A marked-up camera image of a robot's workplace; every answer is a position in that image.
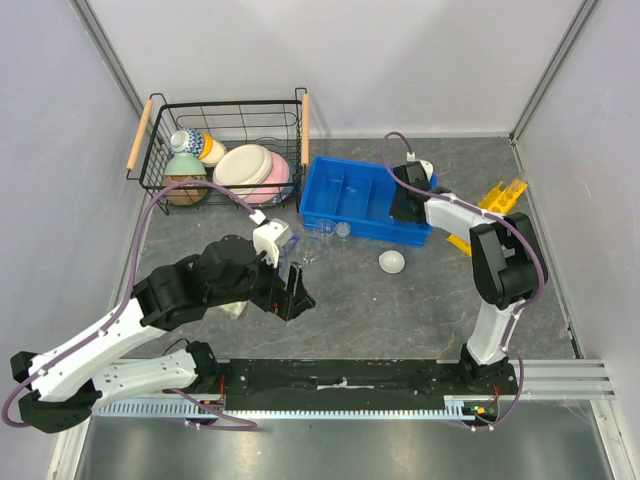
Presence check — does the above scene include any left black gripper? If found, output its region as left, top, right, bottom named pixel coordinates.
left=209, top=242, right=315, bottom=321

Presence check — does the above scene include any clear glass beaker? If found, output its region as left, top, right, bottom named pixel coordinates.
left=298, top=238, right=322, bottom=265

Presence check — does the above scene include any blue plastic divided bin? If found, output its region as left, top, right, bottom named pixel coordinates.
left=299, top=157, right=432, bottom=247

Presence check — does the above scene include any clear glass funnel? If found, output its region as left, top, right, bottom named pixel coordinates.
left=312, top=218, right=336, bottom=245

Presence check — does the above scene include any yellow test tube rack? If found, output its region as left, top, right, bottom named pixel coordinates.
left=447, top=178, right=528, bottom=257

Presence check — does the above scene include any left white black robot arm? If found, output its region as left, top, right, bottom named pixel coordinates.
left=8, top=235, right=315, bottom=433

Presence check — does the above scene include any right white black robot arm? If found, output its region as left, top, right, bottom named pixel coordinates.
left=387, top=161, right=548, bottom=394

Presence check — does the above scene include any small glass reagent bottle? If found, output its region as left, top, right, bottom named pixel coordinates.
left=219, top=301, right=247, bottom=320

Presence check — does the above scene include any small clear glass dish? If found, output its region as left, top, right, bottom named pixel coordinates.
left=335, top=222, right=351, bottom=240

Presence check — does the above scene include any pink plate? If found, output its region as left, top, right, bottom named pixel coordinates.
left=236, top=152, right=293, bottom=206

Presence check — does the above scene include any cream white plate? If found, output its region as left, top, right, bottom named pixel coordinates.
left=212, top=144, right=273, bottom=197

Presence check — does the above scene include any brown ceramic bowl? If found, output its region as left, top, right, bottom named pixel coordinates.
left=163, top=175, right=208, bottom=206

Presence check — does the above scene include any yellow white bowl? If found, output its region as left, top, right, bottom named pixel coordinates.
left=199, top=132, right=227, bottom=168

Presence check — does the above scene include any mint green bowl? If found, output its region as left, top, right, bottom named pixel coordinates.
left=164, top=152, right=206, bottom=177

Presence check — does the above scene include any blue white patterned bowl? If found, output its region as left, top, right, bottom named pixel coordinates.
left=169, top=128, right=205, bottom=157

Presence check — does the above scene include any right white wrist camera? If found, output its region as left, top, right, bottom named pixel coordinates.
left=406, top=153, right=434, bottom=190

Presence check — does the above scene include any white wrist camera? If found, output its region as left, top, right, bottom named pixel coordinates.
left=406, top=153, right=434, bottom=190
left=252, top=219, right=293, bottom=268

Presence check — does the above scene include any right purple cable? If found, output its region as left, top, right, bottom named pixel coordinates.
left=380, top=131, right=548, bottom=351

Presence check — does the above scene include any purple cable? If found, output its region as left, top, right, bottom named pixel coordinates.
left=1, top=179, right=264, bottom=428
left=380, top=131, right=548, bottom=351

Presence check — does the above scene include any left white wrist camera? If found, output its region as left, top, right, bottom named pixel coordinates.
left=252, top=219, right=293, bottom=268

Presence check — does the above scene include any black wire dish basket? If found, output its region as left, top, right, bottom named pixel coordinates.
left=126, top=87, right=310, bottom=213

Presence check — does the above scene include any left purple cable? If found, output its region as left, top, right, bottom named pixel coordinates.
left=1, top=179, right=264, bottom=428

